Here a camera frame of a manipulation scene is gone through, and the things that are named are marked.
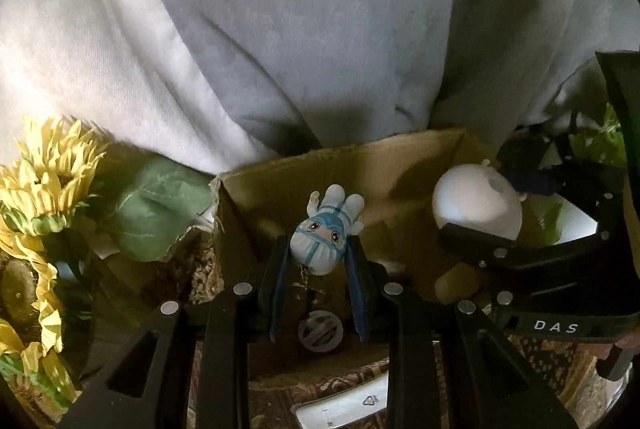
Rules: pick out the white long packaged item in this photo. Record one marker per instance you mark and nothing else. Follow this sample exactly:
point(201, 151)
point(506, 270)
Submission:
point(346, 407)

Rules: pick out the grey curtain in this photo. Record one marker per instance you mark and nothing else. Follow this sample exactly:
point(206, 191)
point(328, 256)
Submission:
point(299, 74)

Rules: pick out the pink beige curtain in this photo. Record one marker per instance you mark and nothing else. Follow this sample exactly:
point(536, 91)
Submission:
point(119, 65)

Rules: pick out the small nurse doll keychain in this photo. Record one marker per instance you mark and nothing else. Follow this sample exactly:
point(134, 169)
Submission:
point(319, 242)

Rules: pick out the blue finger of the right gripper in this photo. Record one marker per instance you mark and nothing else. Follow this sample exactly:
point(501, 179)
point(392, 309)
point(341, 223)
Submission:
point(546, 165)
point(480, 263)

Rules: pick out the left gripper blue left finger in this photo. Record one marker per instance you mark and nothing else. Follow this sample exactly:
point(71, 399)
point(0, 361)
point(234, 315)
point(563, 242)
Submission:
point(146, 382)

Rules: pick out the brown cardboard box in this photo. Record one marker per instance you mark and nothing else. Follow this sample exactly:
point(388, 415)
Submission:
point(387, 186)

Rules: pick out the green pothos plant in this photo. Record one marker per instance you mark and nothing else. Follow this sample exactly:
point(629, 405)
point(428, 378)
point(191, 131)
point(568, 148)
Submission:
point(553, 219)

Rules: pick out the patterned persian rug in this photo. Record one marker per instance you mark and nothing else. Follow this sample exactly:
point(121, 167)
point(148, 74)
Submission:
point(569, 370)

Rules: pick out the sunflower bouquet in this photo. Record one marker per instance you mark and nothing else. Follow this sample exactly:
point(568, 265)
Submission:
point(94, 235)

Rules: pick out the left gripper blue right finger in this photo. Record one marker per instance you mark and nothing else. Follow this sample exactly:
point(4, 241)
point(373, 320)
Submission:
point(389, 312)

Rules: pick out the white round whale gadget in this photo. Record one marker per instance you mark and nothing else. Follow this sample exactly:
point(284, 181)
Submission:
point(477, 197)

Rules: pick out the round tin with label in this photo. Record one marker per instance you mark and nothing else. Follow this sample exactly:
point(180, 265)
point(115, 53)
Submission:
point(322, 331)

